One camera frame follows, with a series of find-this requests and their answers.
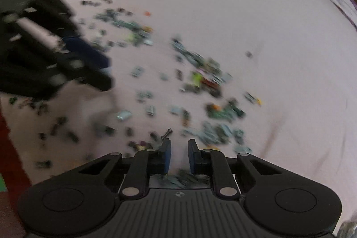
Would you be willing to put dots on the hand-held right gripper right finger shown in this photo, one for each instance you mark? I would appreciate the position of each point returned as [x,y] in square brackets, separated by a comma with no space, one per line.
[191,156]

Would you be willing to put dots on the green foam floor mat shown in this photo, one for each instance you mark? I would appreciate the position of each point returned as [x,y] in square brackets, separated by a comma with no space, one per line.
[1,183]

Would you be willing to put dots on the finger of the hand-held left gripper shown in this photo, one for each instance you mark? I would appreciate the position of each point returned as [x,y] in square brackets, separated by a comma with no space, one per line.
[86,51]
[101,83]

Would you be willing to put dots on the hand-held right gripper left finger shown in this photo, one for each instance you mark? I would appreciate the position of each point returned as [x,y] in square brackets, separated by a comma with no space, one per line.
[167,154]

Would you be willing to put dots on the pink bed sheet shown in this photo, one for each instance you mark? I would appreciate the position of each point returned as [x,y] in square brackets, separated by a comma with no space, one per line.
[251,3]

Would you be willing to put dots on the small toy bricks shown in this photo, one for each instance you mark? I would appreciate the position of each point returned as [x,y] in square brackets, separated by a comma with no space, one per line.
[217,113]

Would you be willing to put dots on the clear plastic container blue clip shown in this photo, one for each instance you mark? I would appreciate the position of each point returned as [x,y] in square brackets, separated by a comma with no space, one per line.
[348,228]

